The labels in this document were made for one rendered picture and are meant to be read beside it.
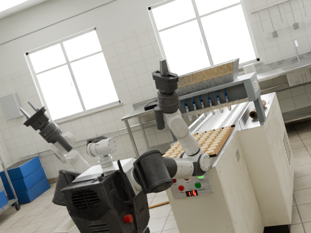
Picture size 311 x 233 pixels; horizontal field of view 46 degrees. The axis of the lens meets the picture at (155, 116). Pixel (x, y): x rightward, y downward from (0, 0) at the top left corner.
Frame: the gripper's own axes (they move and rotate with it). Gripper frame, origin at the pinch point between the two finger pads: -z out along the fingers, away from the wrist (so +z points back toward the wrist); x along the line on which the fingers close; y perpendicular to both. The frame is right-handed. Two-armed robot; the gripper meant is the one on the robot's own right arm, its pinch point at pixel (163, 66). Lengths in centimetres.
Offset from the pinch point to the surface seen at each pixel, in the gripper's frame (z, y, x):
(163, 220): 213, 65, 113
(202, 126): 104, 93, 73
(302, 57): 168, 382, 142
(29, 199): 321, 20, 399
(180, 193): 88, 15, 20
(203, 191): 85, 22, 8
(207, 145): 71, 41, 21
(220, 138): 72, 53, 20
